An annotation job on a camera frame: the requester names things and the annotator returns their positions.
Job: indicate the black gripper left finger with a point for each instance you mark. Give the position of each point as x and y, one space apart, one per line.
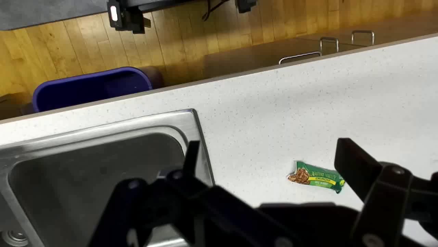
151 206

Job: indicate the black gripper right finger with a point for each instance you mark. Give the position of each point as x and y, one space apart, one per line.
383 196

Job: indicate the green granola bar wrapper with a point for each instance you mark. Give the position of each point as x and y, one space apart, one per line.
322 178

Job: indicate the stainless steel double sink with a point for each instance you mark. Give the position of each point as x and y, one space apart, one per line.
91 182

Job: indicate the blue plastic bin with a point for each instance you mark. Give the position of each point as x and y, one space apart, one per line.
82 89

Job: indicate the small black stand foot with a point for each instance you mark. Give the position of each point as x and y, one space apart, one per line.
247 4

